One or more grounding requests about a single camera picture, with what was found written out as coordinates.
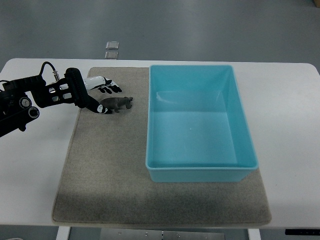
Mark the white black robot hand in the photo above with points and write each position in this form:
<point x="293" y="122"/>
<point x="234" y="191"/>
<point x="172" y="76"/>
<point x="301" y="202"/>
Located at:
<point x="103" y="84"/>

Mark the brown toy hippo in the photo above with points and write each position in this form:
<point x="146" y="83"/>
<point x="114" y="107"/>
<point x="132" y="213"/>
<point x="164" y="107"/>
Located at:
<point x="113" y="104"/>

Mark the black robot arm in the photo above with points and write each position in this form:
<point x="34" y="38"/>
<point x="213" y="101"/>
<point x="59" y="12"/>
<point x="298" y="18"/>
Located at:
<point x="21" y="99"/>

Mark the blue plastic box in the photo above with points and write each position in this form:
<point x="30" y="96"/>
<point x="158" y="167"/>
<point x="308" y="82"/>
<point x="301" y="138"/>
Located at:
<point x="197" y="130"/>

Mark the lower floor socket plate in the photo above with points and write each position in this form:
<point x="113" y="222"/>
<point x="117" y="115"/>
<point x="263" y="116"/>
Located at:
<point x="111" y="55"/>

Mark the floor socket plate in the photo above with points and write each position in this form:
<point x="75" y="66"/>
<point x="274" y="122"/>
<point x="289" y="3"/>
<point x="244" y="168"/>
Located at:
<point x="111" y="55"/>
<point x="112" y="45"/>

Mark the upper floor socket plate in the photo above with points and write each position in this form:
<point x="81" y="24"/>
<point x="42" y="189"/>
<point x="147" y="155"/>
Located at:
<point x="112" y="45"/>

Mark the grey felt mat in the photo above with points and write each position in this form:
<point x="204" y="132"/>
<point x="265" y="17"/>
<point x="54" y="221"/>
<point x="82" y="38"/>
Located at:
<point x="105" y="179"/>

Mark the left white table leg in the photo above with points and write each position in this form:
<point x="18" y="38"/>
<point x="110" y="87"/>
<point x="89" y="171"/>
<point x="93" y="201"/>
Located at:
<point x="63" y="233"/>

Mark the white table leg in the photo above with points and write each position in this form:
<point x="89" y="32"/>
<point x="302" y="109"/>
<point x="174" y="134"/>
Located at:
<point x="254" y="234"/>
<point x="63" y="233"/>

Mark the metal table crossbar plate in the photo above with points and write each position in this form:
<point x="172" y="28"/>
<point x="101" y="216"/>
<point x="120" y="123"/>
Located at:
<point x="140" y="234"/>

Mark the right white table leg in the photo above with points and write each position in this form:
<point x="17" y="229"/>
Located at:
<point x="254" y="234"/>

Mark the black table control panel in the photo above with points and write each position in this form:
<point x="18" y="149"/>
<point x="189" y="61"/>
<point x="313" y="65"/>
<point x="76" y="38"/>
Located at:
<point x="302" y="232"/>

